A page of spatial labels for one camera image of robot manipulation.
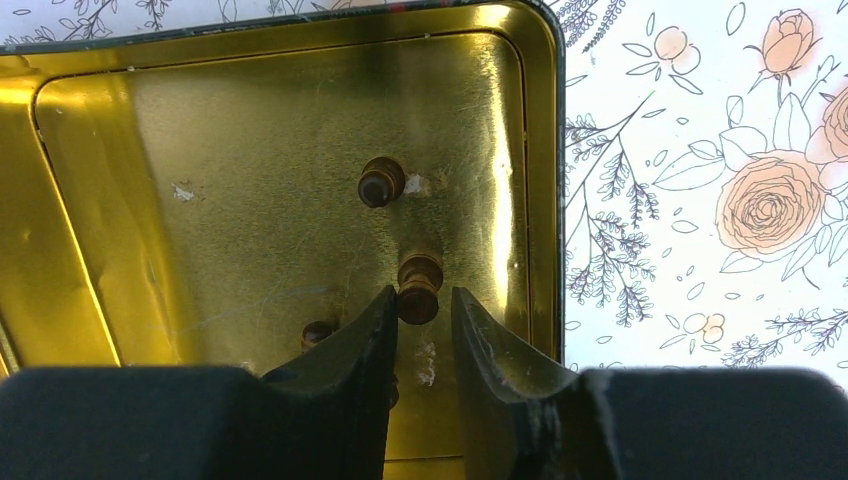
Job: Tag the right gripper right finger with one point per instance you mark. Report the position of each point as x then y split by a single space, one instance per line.
524 416

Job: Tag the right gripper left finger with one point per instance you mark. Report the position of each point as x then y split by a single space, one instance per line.
322 415

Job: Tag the gold metal tin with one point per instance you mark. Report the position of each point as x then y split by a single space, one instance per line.
189 196

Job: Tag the dark chess piece in tin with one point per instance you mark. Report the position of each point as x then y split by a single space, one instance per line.
315 332
420 277
381 182

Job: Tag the floral table cloth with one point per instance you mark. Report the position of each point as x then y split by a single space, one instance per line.
703 175

